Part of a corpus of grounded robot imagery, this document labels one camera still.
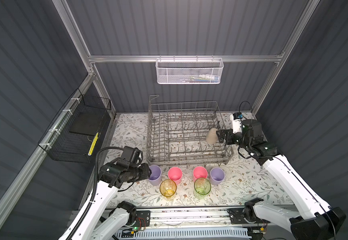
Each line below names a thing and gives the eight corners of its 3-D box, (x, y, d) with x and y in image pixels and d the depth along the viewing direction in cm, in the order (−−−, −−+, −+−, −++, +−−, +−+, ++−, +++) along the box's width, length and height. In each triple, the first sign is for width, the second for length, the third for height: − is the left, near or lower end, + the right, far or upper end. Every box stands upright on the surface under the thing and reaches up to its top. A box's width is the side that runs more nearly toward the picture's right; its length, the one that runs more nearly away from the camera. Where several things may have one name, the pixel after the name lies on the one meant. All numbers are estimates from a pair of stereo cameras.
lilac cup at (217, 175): (208, 187, 85) (211, 181, 77) (206, 174, 90) (209, 167, 82) (222, 187, 85) (226, 181, 77) (219, 174, 90) (223, 167, 82)
